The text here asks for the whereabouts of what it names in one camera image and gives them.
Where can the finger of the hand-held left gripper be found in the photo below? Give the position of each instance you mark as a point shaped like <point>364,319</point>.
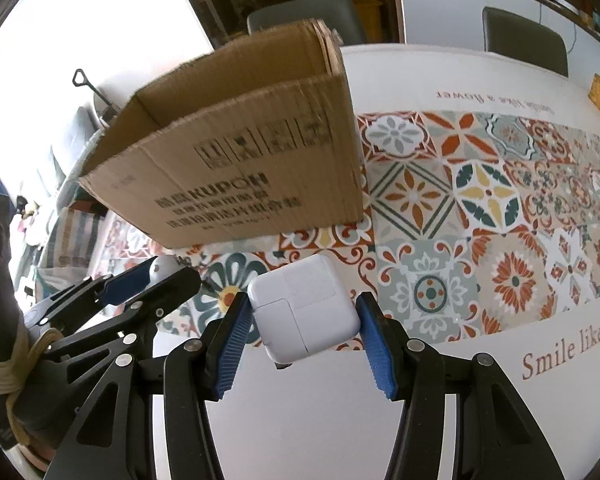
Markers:
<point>172,290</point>
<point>127,282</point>

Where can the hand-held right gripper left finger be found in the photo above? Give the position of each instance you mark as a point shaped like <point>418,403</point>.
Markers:
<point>232,350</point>

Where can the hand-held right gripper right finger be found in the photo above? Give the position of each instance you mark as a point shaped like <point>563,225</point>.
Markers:
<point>377,350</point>

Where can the white animal figurine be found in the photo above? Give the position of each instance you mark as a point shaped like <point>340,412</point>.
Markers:
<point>165,266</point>

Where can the white square charger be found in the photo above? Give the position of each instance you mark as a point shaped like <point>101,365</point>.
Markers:
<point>305,305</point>

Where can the brown cardboard box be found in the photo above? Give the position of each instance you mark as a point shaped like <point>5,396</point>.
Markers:
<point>230,160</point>

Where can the striped fabric bag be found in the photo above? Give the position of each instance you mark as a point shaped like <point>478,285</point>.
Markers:
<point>72,240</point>

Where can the grey sofa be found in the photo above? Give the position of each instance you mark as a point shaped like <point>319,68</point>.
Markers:
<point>65,155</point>

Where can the tile patterned tablecloth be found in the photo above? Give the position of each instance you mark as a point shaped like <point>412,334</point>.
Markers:
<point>430,210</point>

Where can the dark grey dining chair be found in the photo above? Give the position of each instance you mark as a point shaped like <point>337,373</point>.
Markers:
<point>522,40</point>
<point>305,15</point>

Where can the white sideboard cabinet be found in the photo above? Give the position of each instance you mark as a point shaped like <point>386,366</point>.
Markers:
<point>440,5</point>

